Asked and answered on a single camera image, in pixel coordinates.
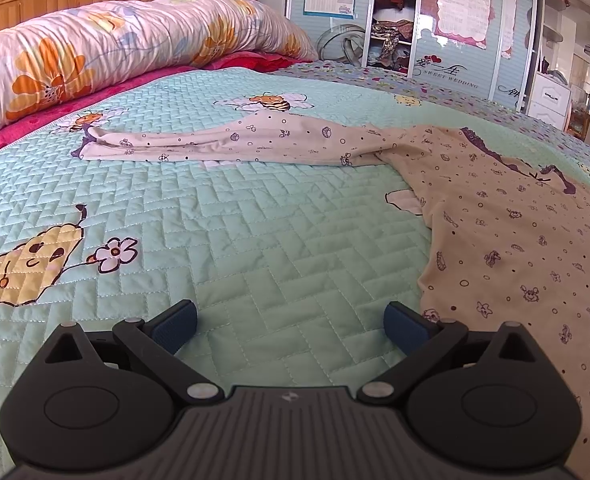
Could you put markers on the cream printed shirt purple lace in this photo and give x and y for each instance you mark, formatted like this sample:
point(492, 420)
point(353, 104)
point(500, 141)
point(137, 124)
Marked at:
point(500, 220)

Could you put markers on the light blue sliding-door wardrobe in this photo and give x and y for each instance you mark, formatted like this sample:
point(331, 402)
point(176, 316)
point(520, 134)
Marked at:
point(425, 65)

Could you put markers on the pink bordered poster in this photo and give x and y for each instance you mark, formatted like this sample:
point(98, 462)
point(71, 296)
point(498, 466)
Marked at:
point(511, 22)
point(462, 7)

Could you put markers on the pile of clothes in wardrobe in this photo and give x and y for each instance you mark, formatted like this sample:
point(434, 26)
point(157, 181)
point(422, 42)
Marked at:
point(390, 40)

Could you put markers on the wooden chair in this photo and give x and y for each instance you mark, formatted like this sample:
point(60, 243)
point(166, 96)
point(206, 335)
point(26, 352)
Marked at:
point(579, 122)

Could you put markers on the pink floral rolled duvet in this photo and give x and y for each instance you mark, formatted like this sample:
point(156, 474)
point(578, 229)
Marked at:
point(125, 40)

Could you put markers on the green bee-print quilt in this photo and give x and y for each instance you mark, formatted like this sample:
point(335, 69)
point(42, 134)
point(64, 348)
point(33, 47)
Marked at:
point(275, 240)

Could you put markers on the white corner shelf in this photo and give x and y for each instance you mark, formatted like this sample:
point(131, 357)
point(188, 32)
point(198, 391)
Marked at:
point(557, 10)

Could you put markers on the red blanket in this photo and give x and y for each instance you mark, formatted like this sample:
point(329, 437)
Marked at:
point(140, 82)

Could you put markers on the white drawer cabinet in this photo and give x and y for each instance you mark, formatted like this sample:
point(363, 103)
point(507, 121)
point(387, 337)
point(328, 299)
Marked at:
point(550, 100)

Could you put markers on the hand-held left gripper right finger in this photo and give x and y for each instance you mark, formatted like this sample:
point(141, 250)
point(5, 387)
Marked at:
point(405, 327)

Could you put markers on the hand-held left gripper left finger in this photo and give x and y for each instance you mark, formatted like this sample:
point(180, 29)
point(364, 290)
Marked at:
point(175, 325)

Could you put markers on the wooden headboard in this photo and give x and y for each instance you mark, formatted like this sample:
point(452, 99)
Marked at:
point(75, 2)

